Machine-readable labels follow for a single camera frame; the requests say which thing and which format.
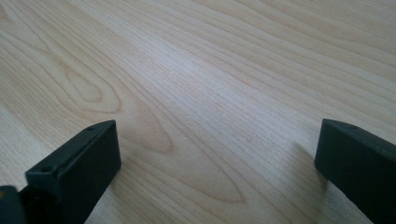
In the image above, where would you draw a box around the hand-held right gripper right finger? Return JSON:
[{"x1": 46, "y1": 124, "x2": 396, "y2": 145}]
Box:
[{"x1": 314, "y1": 118, "x2": 396, "y2": 224}]

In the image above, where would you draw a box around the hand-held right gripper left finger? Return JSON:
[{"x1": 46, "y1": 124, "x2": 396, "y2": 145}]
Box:
[{"x1": 19, "y1": 119, "x2": 122, "y2": 224}]

